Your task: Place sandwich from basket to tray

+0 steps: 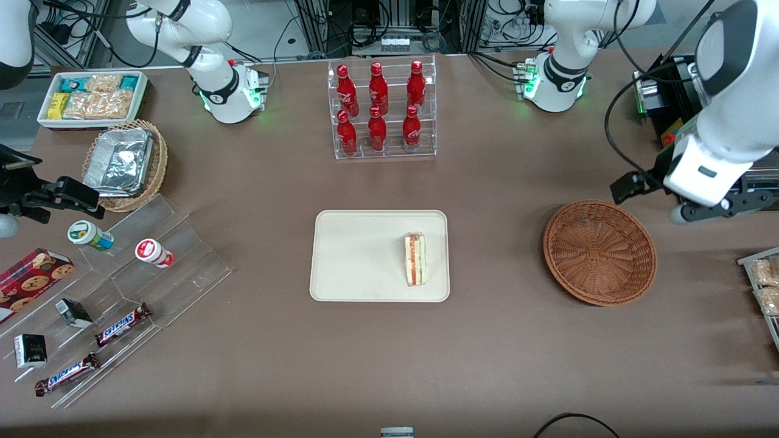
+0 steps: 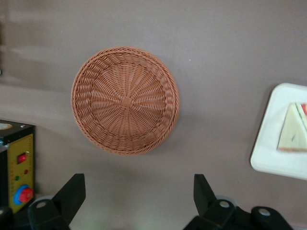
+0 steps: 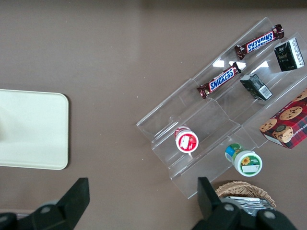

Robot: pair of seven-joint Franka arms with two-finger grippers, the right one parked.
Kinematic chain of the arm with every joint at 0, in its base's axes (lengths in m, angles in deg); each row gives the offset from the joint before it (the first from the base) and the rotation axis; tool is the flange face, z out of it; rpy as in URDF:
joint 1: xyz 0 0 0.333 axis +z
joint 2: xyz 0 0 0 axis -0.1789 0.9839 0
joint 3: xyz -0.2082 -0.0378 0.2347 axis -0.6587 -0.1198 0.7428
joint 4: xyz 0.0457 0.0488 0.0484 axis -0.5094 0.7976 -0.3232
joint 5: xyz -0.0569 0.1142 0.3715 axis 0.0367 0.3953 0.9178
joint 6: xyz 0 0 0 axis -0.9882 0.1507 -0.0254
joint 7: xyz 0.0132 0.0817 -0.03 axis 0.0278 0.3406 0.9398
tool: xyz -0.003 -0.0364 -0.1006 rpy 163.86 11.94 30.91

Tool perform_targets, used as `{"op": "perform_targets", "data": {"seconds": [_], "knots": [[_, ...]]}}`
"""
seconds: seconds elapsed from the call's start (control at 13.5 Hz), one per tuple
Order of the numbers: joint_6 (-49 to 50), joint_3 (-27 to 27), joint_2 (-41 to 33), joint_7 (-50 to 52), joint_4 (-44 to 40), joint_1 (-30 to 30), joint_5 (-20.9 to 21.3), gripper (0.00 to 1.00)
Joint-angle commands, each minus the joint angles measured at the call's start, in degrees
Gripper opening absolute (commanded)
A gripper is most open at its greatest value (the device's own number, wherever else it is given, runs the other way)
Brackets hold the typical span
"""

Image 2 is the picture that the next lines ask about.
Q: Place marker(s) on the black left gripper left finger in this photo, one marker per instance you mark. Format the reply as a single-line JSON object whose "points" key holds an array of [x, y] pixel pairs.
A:
{"points": [[64, 203]]}

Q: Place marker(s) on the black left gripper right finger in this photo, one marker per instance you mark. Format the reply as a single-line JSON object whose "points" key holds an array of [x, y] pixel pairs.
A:
{"points": [[211, 208]]}

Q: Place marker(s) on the triangular sandwich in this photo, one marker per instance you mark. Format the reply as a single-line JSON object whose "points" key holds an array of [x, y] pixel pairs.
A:
{"points": [[295, 129]]}

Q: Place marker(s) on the beige rectangular tray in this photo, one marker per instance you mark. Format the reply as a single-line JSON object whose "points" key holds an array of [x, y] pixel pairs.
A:
{"points": [[266, 143]]}

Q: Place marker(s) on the brown round wicker basket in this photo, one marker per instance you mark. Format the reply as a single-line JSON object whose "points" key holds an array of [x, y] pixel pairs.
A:
{"points": [[124, 103]]}

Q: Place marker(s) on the black machine yellow panel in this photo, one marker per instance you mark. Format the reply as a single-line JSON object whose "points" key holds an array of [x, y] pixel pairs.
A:
{"points": [[20, 153]]}

